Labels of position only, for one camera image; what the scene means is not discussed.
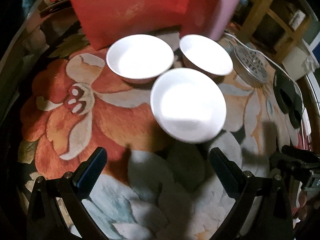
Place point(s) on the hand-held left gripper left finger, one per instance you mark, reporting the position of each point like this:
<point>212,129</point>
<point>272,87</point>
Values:
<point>91,171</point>

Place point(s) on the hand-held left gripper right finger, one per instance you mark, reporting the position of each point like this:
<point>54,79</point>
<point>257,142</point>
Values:
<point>225,171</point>

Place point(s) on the white trash bin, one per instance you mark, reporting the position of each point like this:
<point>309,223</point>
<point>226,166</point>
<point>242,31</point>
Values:
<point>298,57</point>

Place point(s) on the red bottle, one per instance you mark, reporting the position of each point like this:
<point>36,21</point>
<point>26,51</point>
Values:
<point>200,10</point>

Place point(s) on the white bowl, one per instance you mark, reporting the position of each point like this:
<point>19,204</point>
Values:
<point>188,105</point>
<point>140,57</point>
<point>206,55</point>

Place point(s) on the black slipper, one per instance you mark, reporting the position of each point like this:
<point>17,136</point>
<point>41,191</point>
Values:
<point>283,90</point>
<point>297,110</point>

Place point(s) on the person's right hand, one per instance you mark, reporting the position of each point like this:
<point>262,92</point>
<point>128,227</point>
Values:
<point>308,205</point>

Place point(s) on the red paper bag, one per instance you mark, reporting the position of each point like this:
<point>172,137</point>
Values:
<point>125,7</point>

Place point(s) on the wooden stool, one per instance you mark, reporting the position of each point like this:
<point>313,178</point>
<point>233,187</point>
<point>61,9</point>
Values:
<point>270,5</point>

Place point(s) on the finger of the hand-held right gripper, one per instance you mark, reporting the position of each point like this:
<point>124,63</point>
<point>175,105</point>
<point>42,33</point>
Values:
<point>282,161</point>
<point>297,151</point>

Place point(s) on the pink bottle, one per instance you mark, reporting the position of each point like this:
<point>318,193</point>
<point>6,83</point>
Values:
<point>225,10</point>

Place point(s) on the round perforated metal tin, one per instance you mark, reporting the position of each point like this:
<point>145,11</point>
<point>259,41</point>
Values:
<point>251,66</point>

